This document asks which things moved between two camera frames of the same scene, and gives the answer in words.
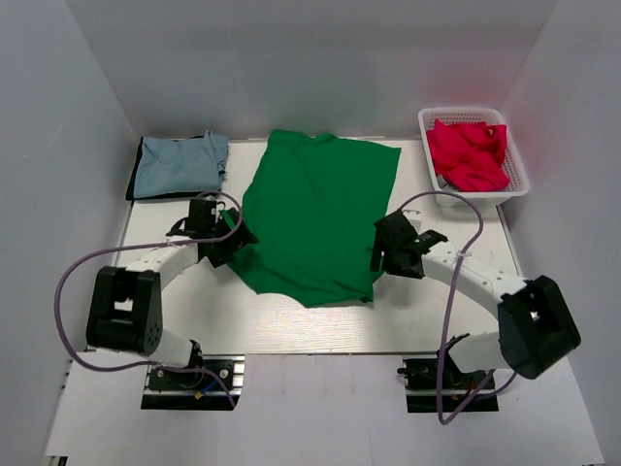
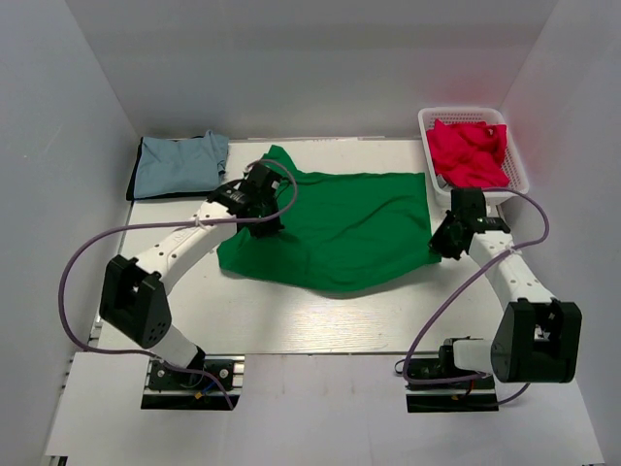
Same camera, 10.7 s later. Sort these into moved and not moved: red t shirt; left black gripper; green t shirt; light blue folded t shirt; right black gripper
Moved: right black gripper; left black gripper; green t shirt
Not moved: light blue folded t shirt; red t shirt
